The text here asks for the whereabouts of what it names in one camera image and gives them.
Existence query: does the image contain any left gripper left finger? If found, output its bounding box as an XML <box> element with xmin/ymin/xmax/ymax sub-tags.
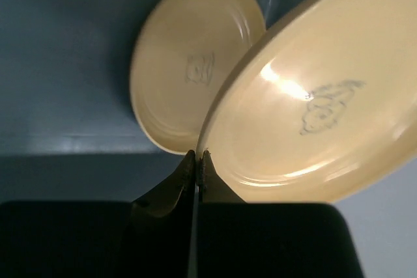
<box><xmin>1</xmin><ymin>151</ymin><xmax>195</xmax><ymax>277</ymax></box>

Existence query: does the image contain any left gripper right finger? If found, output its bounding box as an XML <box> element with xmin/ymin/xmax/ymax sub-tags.
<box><xmin>196</xmin><ymin>151</ymin><xmax>364</xmax><ymax>277</ymax></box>

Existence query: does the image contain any cream plate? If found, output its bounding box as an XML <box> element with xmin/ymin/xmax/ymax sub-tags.
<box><xmin>129</xmin><ymin>0</ymin><xmax>266</xmax><ymax>155</ymax></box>
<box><xmin>196</xmin><ymin>0</ymin><xmax>416</xmax><ymax>202</ymax></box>

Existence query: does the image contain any grey plastic bin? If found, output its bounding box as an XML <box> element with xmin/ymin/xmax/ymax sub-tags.
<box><xmin>0</xmin><ymin>0</ymin><xmax>417</xmax><ymax>201</ymax></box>

